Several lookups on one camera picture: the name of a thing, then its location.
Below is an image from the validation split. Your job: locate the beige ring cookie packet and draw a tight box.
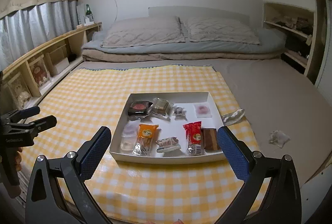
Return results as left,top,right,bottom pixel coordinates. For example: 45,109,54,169
120,136,137,151

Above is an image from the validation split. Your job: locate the brown snack bar packet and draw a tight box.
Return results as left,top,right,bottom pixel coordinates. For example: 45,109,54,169
202,128,221,151

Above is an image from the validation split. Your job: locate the purple ring cookie packet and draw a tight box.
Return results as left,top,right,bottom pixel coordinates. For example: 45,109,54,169
122,119,141,137

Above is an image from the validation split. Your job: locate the black packaged red mooncake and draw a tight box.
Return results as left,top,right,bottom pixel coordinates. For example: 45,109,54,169
127,101,153,120

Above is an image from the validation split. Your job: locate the orange snack packet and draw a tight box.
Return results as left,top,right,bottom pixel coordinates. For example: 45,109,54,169
132,124,159,156

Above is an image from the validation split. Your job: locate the pink ring cookie packet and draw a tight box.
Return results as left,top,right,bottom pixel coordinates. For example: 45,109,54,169
194,102,212,118

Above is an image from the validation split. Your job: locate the clear packaged brown cake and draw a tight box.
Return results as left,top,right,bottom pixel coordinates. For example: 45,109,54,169
151,97,173,119

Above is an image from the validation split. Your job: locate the white red printed snack packet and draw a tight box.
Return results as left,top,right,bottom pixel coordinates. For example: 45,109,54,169
156,137,181,153

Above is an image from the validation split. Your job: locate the small clear candy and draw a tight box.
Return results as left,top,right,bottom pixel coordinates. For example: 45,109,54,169
172,106,186,120

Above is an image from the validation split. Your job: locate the person left hand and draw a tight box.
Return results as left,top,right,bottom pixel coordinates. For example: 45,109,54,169
13,147,23,172

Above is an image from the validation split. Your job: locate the wooden bedside shelf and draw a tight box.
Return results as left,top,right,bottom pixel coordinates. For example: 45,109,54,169
1,22,102,114

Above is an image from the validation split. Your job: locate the patterned picture in shelf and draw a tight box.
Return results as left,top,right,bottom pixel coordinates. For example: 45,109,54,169
28,55,51,87

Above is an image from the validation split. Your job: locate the crumpled clear wrapper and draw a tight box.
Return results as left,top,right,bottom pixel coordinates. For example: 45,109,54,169
269,130,290,148

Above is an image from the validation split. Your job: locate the yellow white checkered cloth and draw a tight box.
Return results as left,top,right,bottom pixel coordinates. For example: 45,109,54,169
22,65,244,223

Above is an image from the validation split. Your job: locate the beige folded blanket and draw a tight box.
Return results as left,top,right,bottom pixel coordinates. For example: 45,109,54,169
82,49,284,63

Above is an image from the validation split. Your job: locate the grey curtain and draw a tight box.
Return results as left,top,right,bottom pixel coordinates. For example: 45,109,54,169
0,0,78,70

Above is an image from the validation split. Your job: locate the crumpled silver wrapper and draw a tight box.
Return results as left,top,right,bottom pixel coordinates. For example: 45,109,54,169
221,109,245,126

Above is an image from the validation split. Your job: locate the green glass bottle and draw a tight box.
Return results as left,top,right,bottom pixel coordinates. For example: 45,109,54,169
85,4,94,22

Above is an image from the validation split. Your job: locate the white cardboard tray box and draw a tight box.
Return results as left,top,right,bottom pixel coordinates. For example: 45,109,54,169
109,92,226,165

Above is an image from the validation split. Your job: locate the left beige pillow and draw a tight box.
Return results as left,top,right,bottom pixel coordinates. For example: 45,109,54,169
101,16,185,48

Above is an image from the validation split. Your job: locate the beige pillow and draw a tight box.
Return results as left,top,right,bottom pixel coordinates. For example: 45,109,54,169
182,17,260,44
101,16,185,48

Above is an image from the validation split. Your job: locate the grey blue duvet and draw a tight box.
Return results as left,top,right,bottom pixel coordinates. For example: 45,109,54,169
82,28,286,55

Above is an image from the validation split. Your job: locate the white open shelf unit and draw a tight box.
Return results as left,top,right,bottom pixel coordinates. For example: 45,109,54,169
263,2,317,83

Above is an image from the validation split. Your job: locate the right beige pillow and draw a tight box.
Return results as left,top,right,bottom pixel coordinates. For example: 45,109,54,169
182,17,260,44

